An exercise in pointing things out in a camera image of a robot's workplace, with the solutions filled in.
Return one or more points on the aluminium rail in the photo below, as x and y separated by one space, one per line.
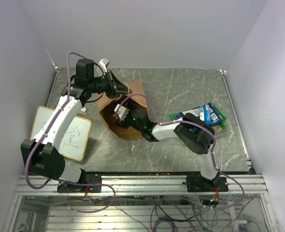
147 186

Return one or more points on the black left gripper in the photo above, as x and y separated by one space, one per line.
116 87

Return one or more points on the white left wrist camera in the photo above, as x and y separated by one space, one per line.
102 66

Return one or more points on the brown paper bag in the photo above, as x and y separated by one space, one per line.
131 138

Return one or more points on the green Chuba chips bag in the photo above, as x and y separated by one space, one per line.
176 115

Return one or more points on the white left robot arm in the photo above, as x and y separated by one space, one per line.
41 154

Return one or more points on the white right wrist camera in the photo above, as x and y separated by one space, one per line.
121 112

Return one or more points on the blue Burts chips bag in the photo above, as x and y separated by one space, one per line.
215 116

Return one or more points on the green Fox's candy bag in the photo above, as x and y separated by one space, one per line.
220 127

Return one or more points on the blue snack packet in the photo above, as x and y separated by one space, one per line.
204 113

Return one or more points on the yellow framed whiteboard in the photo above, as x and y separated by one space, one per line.
74 141

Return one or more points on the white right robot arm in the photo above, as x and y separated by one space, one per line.
193 132

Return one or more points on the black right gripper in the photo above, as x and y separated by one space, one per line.
122 123

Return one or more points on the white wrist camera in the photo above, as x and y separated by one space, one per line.
121 112
102 66

